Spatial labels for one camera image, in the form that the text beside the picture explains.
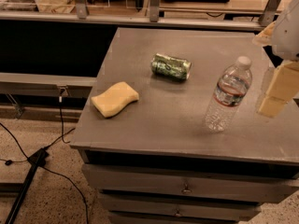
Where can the top drawer with handle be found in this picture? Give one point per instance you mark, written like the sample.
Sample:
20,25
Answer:
188,183

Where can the metal shelf rail frame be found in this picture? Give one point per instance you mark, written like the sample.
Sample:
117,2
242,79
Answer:
241,15

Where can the yellow sponge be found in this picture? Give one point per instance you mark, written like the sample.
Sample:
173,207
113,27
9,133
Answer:
112,101

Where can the clear plastic water bottle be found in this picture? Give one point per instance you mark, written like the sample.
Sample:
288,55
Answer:
231,88

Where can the black floor stand bar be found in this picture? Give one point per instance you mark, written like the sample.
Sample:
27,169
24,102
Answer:
36,160

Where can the grey drawer cabinet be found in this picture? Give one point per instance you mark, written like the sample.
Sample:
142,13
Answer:
164,129

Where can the middle drawer with handle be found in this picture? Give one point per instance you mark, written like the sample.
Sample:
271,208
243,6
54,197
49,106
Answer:
173,207

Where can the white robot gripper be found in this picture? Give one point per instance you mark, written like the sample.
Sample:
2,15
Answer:
287,34

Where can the crushed green soda can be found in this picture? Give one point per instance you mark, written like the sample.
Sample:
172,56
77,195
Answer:
169,66

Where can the drawer with handle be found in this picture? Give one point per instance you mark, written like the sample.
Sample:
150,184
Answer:
173,207
188,183

